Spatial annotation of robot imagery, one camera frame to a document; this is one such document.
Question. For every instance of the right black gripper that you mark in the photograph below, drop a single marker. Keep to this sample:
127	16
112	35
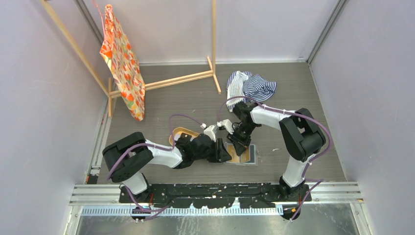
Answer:
240	143

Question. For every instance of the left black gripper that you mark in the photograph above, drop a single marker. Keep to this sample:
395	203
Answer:
220	154

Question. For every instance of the gold credit card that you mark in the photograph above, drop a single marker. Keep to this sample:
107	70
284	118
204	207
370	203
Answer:
235	159
249	156

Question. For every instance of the grey card holder wallet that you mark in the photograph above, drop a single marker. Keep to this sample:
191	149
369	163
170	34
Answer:
242	153

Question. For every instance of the orange oval tray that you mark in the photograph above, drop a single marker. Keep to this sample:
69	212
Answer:
181	132

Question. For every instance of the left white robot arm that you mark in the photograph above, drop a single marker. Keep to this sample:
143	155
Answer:
125	158

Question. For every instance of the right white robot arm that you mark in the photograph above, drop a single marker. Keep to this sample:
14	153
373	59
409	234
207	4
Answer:
302	136

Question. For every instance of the blue striped cloth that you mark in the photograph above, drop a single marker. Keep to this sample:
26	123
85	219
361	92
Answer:
244	83

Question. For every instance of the wooden drying rack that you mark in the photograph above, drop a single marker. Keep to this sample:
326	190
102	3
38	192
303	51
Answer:
108	90

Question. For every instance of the orange floral cloth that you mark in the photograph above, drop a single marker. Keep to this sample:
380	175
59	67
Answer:
118	55

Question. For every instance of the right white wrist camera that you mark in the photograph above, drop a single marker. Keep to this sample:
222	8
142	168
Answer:
225	125

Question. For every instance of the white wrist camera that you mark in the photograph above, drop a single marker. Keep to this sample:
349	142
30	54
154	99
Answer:
210	131
225	125

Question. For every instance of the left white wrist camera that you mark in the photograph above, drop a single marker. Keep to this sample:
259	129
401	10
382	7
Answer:
210	131

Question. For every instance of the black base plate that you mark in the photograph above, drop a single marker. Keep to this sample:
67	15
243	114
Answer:
216	196

